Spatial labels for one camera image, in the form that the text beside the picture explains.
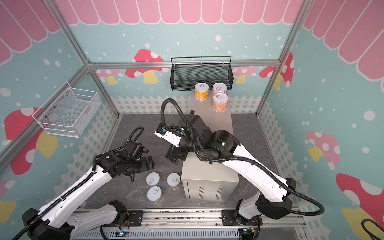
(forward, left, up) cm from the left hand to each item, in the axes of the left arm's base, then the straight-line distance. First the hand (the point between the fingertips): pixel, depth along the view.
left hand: (145, 169), depth 76 cm
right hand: (+1, -15, +24) cm, 28 cm away
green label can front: (-10, -5, -9) cm, 14 cm away
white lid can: (-2, -2, -8) cm, 9 cm away
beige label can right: (-2, -14, -8) cm, 16 cm away
